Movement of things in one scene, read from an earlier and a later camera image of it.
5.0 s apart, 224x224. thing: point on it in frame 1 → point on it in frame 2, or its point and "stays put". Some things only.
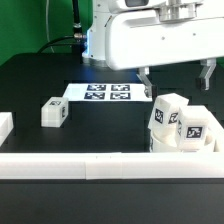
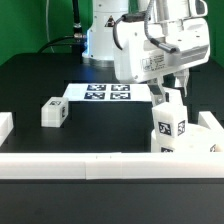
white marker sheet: [107, 92] stays put
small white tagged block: [54, 112] stays put
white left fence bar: [6, 125] stays put
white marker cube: [193, 127] → [170, 120]
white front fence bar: [112, 165] stays put
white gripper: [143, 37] → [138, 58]
